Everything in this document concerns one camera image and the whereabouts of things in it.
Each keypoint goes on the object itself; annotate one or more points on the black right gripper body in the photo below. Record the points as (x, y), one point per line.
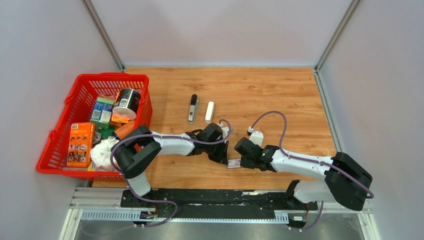
(247, 163)

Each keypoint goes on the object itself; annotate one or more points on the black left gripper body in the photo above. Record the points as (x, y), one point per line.
(216, 151)

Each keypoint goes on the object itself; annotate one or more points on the red white staple box sleeve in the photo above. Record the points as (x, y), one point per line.
(234, 163)

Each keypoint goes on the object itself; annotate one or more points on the white stapler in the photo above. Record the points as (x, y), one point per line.
(209, 112)

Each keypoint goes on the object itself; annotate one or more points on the black stapler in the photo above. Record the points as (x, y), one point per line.
(193, 109)

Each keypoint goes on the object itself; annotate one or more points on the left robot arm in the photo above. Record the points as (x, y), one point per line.
(135, 152)

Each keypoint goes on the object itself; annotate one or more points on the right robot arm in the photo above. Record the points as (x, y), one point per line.
(337, 178)

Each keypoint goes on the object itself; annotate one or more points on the orange tube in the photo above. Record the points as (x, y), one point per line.
(122, 131)

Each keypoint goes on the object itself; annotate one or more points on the black white cylindrical can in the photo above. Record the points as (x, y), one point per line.
(127, 103)

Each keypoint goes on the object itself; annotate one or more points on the orange snack packet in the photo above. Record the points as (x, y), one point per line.
(119, 119)

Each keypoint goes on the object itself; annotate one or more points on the crumpled white plastic bag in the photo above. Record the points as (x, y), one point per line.
(100, 155)

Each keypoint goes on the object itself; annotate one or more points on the green blue carton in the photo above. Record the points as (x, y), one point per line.
(102, 112)

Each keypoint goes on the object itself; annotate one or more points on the orange product box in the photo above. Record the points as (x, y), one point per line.
(81, 139)

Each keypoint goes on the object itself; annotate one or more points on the red plastic basket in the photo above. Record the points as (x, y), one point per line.
(67, 150)

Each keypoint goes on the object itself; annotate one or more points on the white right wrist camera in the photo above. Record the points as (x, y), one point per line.
(255, 136)

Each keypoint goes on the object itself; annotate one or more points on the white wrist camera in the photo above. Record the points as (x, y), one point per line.
(226, 131)
(255, 136)

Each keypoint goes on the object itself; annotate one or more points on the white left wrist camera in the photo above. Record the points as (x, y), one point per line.
(226, 131)

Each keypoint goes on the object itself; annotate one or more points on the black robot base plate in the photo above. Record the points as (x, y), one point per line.
(215, 202)

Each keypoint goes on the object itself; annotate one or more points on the white slotted cable duct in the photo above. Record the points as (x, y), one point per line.
(135, 215)

